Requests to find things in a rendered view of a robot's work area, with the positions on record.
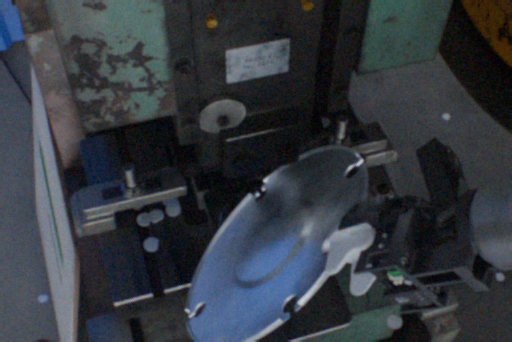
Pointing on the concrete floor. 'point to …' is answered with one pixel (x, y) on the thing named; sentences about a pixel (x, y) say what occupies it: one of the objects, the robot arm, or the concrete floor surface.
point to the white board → (55, 221)
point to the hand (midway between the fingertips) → (336, 245)
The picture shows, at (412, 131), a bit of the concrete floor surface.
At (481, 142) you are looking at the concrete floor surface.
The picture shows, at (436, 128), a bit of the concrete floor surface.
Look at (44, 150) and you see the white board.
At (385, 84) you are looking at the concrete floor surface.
